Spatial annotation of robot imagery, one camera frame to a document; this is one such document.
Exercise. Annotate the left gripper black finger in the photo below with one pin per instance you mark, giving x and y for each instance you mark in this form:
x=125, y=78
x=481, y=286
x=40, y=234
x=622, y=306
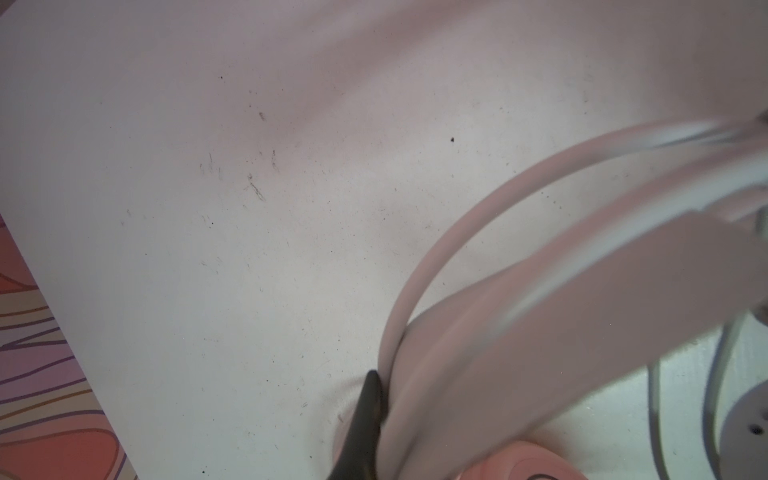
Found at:
x=357, y=458

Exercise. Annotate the white headphones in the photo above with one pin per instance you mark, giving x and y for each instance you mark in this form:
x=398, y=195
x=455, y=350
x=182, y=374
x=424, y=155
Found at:
x=650, y=271

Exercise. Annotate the pink cat-ear headphones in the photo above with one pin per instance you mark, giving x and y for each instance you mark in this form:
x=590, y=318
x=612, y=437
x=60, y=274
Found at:
x=522, y=461

